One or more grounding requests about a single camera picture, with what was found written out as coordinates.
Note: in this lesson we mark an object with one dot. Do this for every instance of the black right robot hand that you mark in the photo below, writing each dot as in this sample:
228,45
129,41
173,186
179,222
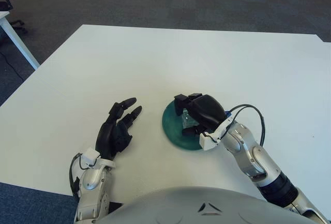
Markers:
209,110

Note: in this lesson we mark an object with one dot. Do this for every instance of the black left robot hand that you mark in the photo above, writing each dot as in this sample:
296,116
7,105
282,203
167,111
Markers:
111,138

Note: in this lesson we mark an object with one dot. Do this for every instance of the clear bottle with blue cap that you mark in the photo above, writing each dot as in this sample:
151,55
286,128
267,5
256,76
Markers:
190,121

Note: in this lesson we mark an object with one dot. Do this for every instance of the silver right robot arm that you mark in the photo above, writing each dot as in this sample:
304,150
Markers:
245,151

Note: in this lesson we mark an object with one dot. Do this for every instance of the teal round plate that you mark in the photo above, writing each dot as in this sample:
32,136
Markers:
175,136

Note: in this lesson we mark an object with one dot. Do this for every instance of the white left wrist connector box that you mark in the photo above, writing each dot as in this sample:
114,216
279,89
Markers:
90,155

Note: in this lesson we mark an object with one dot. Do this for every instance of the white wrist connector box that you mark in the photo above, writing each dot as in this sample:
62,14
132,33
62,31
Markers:
207,141
90,155

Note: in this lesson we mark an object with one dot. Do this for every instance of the white right wrist connector box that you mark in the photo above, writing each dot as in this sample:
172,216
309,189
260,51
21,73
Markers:
207,141

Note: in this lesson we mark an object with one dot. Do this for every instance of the black chair base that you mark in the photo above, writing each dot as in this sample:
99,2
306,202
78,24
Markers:
19,23

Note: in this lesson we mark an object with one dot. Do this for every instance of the grey robot torso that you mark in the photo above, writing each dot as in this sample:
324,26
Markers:
207,206

